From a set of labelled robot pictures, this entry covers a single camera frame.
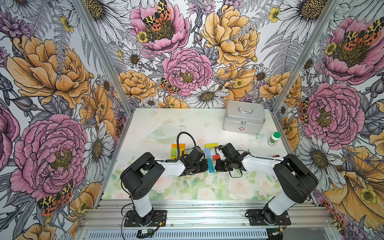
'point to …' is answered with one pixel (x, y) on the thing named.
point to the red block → (215, 157)
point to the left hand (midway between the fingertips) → (207, 170)
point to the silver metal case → (244, 116)
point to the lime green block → (173, 151)
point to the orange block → (180, 145)
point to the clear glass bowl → (166, 133)
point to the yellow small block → (182, 149)
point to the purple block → (215, 148)
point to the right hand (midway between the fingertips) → (216, 170)
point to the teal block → (211, 167)
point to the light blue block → (208, 152)
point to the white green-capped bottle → (274, 139)
